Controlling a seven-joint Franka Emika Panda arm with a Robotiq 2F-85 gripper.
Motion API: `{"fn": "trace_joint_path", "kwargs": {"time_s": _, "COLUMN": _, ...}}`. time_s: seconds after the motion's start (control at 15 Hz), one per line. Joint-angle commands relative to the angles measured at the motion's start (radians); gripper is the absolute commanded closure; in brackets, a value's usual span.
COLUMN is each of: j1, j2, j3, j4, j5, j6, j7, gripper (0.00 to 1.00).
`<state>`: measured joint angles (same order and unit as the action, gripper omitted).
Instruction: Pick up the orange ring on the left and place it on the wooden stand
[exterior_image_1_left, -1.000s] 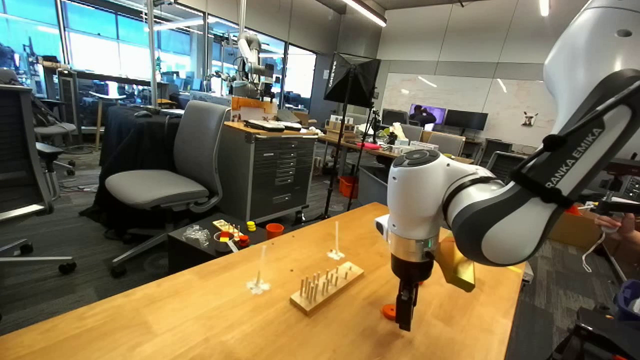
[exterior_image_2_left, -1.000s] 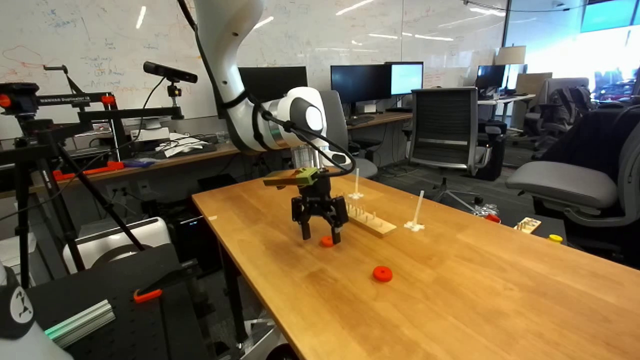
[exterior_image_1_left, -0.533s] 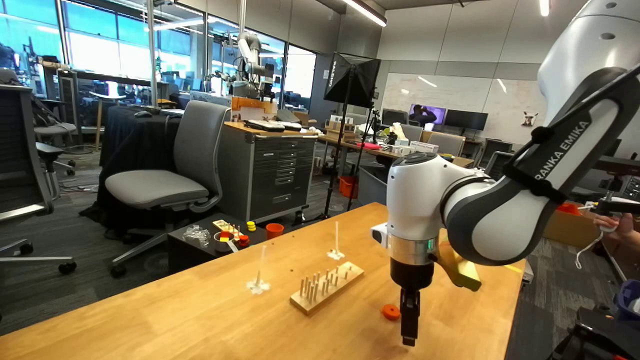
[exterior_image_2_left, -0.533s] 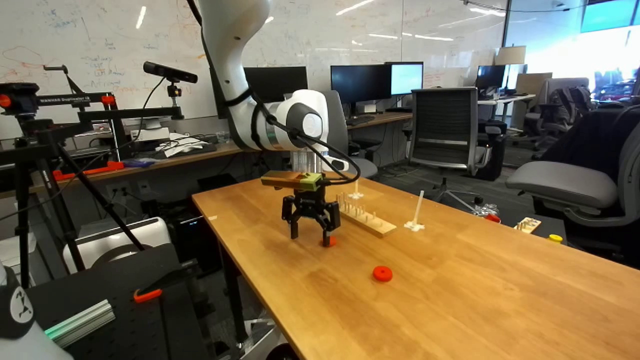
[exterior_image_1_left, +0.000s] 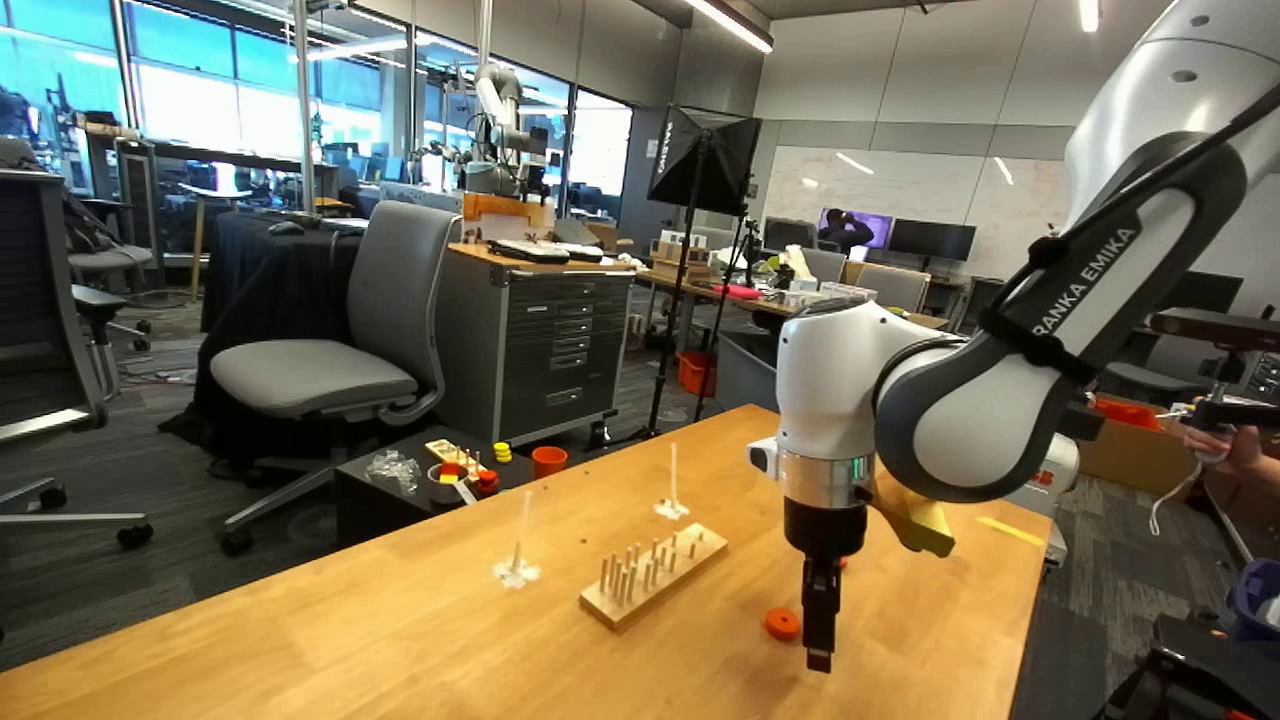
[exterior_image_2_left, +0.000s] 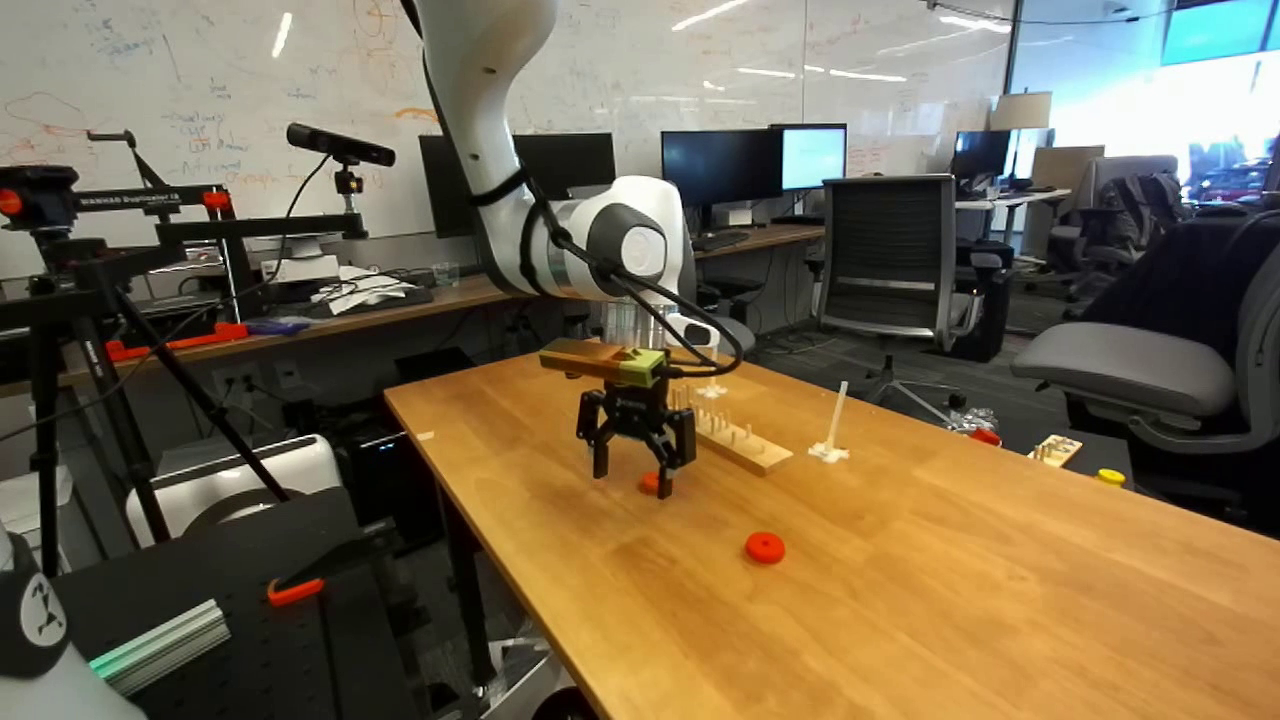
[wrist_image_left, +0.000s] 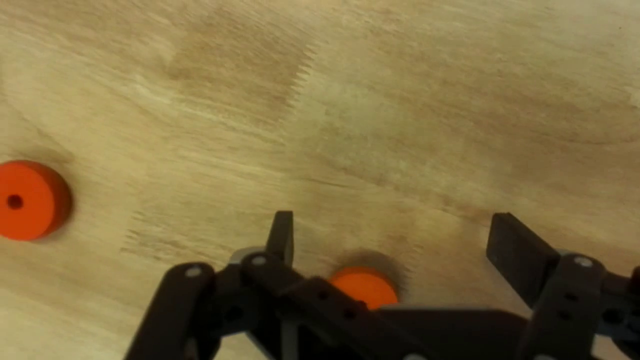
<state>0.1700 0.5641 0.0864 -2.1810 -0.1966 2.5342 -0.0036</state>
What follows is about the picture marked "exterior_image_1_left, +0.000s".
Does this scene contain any wooden peg stand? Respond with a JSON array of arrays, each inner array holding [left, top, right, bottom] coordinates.
[[579, 521, 730, 632]]

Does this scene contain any softbox light on stand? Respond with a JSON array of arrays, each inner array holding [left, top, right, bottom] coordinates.
[[588, 104, 764, 448]]

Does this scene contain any yellow tape strip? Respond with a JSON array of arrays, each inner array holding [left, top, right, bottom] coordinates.
[[976, 515, 1047, 548]]

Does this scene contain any orange bucket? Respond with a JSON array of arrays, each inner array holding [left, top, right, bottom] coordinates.
[[677, 350, 718, 399]]

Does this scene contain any white machine box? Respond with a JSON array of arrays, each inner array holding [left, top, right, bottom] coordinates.
[[1003, 431, 1082, 568]]

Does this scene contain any cluttered wooden desk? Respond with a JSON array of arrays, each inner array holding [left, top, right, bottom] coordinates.
[[636, 228, 951, 346]]

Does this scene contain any row of monitors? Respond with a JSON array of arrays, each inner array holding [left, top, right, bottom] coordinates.
[[762, 206, 978, 264]]

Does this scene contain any cardboard box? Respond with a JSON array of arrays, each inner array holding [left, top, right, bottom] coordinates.
[[1077, 394, 1198, 498]]

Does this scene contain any grey tool cabinet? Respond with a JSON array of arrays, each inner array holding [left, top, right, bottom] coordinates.
[[436, 244, 637, 447]]

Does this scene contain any bowl with coloured pieces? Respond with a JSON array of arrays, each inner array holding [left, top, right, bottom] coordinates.
[[427, 461, 478, 507]]

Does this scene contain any wooden toy board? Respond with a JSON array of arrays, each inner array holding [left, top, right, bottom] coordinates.
[[424, 437, 483, 473]]

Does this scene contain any black keyboard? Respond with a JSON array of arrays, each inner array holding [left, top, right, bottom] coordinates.
[[486, 237, 605, 266]]

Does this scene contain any hand controller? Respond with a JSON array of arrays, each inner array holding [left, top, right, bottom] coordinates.
[[1149, 394, 1280, 537]]

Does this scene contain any person's hand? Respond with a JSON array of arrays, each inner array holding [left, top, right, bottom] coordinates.
[[1184, 424, 1280, 492]]

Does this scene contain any clear plastic bag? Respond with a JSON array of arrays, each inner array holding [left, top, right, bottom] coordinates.
[[365, 449, 422, 497]]

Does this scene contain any blue container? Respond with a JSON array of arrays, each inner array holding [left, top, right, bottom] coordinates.
[[1230, 558, 1280, 643]]

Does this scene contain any small black side table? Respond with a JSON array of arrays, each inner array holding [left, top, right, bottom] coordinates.
[[334, 425, 563, 548]]

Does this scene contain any grey office chair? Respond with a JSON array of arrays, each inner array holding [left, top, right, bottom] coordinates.
[[209, 199, 464, 557]]

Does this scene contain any table with black cloth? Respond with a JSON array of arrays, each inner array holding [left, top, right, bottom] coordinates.
[[158, 209, 367, 463]]

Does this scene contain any dark office chair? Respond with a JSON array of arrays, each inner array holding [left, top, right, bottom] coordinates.
[[0, 168, 155, 550]]

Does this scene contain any camera on mount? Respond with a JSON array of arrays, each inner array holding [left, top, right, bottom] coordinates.
[[1148, 307, 1280, 403]]

